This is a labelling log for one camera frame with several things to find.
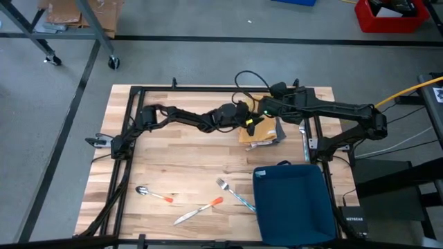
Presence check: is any brown cardboard sheet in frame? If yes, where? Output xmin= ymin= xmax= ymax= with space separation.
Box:
xmin=38 ymin=0 xmax=125 ymax=38

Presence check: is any mustard yellow towel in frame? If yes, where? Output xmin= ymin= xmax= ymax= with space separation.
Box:
xmin=237 ymin=93 xmax=278 ymax=145

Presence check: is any black Netgear network switch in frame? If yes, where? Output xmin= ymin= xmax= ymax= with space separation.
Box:
xmin=338 ymin=206 xmax=370 ymax=238

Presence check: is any grey cable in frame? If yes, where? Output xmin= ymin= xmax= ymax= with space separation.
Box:
xmin=354 ymin=126 xmax=435 ymax=160

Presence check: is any yellow cable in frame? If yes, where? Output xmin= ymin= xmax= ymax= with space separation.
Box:
xmin=374 ymin=75 xmax=443 ymax=109

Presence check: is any knife with orange handle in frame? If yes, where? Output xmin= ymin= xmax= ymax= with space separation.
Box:
xmin=172 ymin=196 xmax=225 ymax=226

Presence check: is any grey waffle towel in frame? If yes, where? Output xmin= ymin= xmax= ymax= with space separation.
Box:
xmin=275 ymin=116 xmax=288 ymax=143

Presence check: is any black equipment stand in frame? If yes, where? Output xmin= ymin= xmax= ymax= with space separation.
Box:
xmin=352 ymin=157 xmax=443 ymax=249

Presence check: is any spoon with orange handle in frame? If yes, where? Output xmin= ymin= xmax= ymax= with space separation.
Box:
xmin=134 ymin=185 xmax=174 ymax=204

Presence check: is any black metal table frame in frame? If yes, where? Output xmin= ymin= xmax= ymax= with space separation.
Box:
xmin=74 ymin=77 xmax=347 ymax=249

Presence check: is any fork with teal handle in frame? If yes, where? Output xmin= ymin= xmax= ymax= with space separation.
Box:
xmin=215 ymin=177 xmax=257 ymax=213

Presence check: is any red plastic bin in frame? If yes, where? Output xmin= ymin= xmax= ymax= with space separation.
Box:
xmin=354 ymin=0 xmax=431 ymax=35

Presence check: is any blue plastic bin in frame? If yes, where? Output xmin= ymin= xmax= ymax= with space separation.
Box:
xmin=269 ymin=0 xmax=318 ymax=7

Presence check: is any black side table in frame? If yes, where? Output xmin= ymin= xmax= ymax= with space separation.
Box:
xmin=417 ymin=72 xmax=443 ymax=139

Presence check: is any navy blue fabric basket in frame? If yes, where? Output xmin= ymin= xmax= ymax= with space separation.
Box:
xmin=251 ymin=160 xmax=338 ymax=248

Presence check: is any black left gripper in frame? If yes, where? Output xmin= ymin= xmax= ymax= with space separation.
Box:
xmin=213 ymin=100 xmax=266 ymax=137

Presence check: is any grey metal cart on casters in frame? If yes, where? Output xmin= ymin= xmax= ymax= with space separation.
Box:
xmin=0 ymin=0 xmax=121 ymax=70

